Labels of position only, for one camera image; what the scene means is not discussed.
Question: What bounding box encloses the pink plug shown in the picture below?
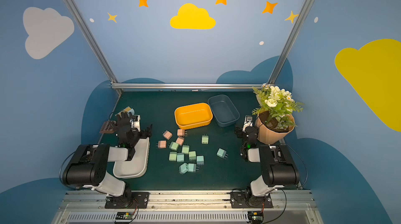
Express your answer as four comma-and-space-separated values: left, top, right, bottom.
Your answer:
177, 129, 188, 137
175, 137, 184, 146
157, 140, 167, 149
162, 131, 173, 140

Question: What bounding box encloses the blue plug isolated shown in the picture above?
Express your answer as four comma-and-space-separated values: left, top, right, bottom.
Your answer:
216, 148, 228, 159

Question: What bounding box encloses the green plug isolated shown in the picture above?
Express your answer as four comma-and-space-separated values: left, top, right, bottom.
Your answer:
201, 135, 209, 145

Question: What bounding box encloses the green plug cluster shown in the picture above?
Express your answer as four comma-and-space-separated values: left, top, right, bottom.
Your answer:
169, 142, 180, 151
181, 145, 190, 155

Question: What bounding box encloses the blue plug cluster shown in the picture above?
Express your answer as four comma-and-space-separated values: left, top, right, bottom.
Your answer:
196, 156, 205, 165
176, 153, 185, 162

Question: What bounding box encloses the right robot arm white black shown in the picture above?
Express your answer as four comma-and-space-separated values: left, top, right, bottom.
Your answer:
230, 125, 300, 208

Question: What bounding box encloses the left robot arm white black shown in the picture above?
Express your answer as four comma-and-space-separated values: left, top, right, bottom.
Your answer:
61, 126, 152, 209

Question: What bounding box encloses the blue storage box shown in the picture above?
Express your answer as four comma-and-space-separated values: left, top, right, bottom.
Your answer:
207, 94, 240, 127

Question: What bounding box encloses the white storage tray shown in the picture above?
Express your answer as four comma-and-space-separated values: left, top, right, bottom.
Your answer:
113, 138, 150, 179

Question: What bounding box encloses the yellow storage box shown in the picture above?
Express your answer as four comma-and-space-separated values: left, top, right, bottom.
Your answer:
174, 103, 213, 130

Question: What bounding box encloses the black rubber glove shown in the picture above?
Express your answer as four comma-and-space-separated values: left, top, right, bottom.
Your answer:
111, 112, 134, 138

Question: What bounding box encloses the brown grid drain cover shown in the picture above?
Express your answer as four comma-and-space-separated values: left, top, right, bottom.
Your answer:
99, 121, 116, 134

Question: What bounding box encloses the potted artificial flower plant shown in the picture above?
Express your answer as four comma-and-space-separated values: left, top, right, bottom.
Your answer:
252, 84, 304, 145

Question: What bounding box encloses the yellow blue sponge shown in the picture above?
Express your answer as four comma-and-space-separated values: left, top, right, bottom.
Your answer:
116, 107, 135, 118

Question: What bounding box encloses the green plug left middle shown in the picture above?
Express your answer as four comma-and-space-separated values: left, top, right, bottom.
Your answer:
169, 152, 177, 162

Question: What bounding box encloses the green plug right middle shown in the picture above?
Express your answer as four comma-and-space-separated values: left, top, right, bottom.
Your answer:
188, 151, 197, 161

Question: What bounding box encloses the blue plug bottom left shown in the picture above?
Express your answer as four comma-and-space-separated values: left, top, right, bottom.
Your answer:
179, 163, 189, 174

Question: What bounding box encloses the green plug bottom right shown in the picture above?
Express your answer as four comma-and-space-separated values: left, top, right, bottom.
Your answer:
188, 163, 198, 173

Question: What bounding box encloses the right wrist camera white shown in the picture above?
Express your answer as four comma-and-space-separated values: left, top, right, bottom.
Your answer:
243, 115, 253, 131

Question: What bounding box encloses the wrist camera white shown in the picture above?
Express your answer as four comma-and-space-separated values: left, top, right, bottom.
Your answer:
243, 115, 253, 131
129, 115, 141, 132

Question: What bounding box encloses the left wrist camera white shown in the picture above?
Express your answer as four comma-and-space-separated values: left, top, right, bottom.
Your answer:
129, 115, 141, 132

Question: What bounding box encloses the aluminium frame back bar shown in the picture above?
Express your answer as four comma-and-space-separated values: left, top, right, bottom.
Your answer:
111, 83, 262, 90

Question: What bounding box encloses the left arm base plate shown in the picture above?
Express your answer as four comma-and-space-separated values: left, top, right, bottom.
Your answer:
104, 192, 150, 209

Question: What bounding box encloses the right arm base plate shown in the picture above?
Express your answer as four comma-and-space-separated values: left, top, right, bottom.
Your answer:
229, 190, 273, 209

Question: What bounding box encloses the aluminium frame rail front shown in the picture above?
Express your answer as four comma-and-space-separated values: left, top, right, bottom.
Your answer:
52, 190, 323, 224

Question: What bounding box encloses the aluminium frame right post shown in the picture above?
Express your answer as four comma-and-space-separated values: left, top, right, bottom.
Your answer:
268, 0, 315, 84

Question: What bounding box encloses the aluminium frame post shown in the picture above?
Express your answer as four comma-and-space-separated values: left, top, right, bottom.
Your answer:
268, 0, 315, 84
63, 0, 118, 88

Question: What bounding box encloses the aluminium frame left post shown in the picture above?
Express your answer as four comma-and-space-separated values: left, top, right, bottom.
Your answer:
63, 0, 118, 88

